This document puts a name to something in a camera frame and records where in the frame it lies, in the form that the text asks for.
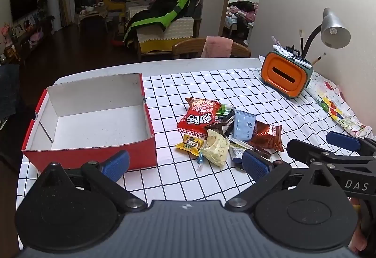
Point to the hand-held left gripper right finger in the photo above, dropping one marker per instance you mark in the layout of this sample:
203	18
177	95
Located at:
255	166

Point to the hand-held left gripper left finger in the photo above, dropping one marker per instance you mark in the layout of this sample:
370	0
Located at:
117	164

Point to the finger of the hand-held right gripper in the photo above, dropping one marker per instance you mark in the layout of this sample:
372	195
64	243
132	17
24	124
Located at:
305	150
343	140

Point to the long dark brown bar packet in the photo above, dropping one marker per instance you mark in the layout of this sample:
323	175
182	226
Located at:
258	151

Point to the white blue snack packet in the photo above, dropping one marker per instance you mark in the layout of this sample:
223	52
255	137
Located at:
236	153

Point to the shiny brown snack packet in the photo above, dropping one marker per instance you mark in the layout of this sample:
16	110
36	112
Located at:
267	136

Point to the light blue snack packet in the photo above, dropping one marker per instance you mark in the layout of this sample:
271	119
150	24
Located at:
243	126

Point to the pale yellow snack packet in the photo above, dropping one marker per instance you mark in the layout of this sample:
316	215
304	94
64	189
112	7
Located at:
216	148

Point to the red cardboard box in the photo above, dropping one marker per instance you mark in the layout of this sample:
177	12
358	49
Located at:
73	156

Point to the black snack packet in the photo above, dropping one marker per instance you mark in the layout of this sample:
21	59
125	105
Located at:
229	120

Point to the dark brown cup print packet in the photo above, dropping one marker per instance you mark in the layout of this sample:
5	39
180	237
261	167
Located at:
218	127

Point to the small blue candy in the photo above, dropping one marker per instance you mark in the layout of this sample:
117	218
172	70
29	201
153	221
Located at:
200	159

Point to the green snack packet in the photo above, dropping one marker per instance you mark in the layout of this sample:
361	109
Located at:
224	109

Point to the large red snack bag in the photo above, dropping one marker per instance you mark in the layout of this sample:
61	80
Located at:
198	117

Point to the person's right hand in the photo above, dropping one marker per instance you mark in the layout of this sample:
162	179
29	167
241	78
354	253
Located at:
359	242

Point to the colourful patterned packet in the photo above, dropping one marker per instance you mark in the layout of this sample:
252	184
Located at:
332	102

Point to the orange green desk organizer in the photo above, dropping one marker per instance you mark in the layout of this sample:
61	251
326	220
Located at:
283	76

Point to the white marker pen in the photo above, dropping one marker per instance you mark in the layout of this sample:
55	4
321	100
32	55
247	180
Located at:
290	54

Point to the white paper slip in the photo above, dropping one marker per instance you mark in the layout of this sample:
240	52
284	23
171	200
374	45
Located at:
261	59

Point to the grey desk lamp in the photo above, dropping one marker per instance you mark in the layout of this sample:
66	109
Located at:
335	30

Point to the pink pen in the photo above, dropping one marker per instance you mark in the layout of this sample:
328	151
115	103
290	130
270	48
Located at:
275	40

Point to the red round floor object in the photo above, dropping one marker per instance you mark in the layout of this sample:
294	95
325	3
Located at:
117	42

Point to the pink towel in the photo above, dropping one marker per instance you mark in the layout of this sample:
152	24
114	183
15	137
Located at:
216	47

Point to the blue jeans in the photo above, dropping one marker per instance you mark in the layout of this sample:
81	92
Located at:
8	90

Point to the wooden dining chair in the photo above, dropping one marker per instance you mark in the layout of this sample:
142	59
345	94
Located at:
185	48

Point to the cream yellow sofa cover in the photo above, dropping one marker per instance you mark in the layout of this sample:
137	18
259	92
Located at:
164	38

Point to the wooden coffee table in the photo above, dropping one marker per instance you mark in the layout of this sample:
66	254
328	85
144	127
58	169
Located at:
91	18

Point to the bed with clothes pile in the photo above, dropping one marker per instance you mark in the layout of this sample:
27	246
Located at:
241	16

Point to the black green jacket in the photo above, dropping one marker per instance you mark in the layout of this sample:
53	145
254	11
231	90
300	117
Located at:
152	18

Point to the dark television cabinet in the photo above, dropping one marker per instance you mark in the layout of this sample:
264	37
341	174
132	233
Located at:
26	43

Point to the pink bag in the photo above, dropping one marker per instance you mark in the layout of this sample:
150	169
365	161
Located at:
36	35

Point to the flat screen television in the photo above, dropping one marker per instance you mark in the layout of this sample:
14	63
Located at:
23	2

